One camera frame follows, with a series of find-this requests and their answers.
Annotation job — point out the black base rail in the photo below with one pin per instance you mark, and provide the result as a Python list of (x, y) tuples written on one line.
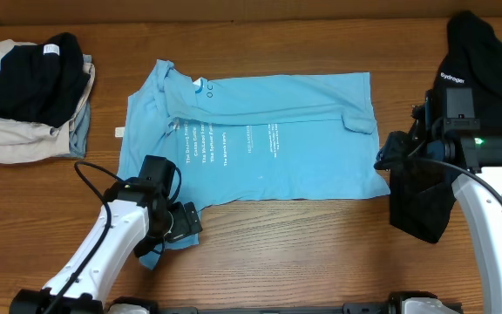
[(408, 302)]

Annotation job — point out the black unfolded garment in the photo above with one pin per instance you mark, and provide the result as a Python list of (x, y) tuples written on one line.
[(473, 60)]

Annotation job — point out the grey-blue folded garment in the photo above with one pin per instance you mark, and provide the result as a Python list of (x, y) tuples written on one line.
[(80, 122)]

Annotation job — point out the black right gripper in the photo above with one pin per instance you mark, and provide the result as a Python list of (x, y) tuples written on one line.
[(393, 157)]

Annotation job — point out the small white tag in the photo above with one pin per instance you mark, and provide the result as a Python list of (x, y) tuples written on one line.
[(119, 132)]

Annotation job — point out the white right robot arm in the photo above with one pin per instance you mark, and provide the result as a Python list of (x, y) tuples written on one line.
[(429, 174)]

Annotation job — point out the light blue t-shirt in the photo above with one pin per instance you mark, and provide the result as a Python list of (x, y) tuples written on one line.
[(280, 137)]

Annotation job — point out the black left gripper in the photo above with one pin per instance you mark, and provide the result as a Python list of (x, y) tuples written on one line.
[(181, 226)]

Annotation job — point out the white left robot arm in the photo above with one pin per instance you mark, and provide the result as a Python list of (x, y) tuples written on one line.
[(136, 215)]

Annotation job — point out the beige folded garment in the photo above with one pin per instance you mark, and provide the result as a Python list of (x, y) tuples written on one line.
[(25, 142)]

